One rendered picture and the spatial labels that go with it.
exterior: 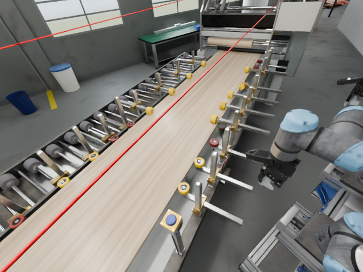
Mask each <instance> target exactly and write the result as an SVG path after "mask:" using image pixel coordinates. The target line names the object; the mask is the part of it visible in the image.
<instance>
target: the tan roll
mask: <svg viewBox="0 0 363 272"><path fill-rule="evenodd" d="M238 40H239V39H235V38H218V37H209V38H208V39H203V41H204V42H207V43H208V44H209V45H222V46H233V45H234V44H235V43H236V42H237V41H238ZM253 45H259V46H268V44H264V43H253V40H252V39H241V40H240V41H239V42H238V43H237V44H236V45H235V47H248V48H252V46H253Z"/></svg>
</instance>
